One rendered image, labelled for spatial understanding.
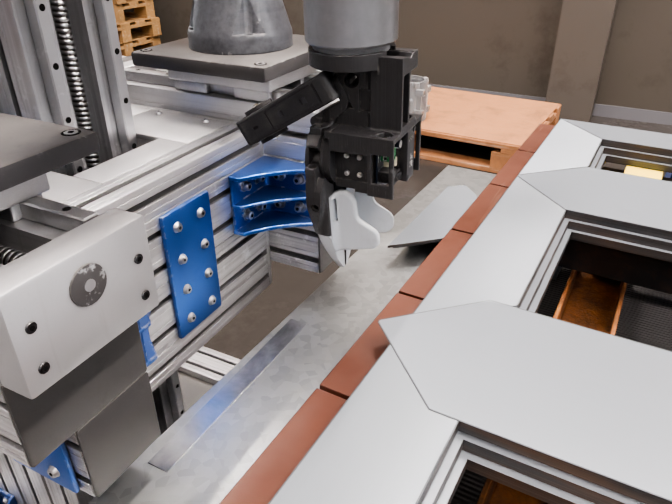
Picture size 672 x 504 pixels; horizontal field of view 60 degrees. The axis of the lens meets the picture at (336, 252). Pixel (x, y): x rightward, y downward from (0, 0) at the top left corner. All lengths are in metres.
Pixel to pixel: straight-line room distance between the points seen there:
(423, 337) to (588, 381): 0.15
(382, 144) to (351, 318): 0.45
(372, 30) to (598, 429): 0.36
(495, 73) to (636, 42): 0.90
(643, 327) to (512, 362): 0.67
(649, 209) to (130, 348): 0.69
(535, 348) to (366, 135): 0.26
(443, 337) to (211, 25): 0.52
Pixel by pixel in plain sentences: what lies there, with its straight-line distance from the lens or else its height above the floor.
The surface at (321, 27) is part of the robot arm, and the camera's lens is 0.47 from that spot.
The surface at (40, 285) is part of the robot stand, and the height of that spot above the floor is 0.99.
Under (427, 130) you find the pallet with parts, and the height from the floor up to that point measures 0.17.
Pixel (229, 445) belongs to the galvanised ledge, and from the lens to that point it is 0.72.
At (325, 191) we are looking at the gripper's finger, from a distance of 0.51.
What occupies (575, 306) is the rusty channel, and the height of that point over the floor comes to 0.68.
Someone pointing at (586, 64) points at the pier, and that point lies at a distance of 4.25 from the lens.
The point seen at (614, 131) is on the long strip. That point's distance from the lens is 1.24.
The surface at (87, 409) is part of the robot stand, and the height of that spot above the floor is 0.83.
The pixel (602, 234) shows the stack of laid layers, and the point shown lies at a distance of 0.87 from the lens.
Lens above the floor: 1.21
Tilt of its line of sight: 30 degrees down
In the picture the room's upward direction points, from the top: straight up
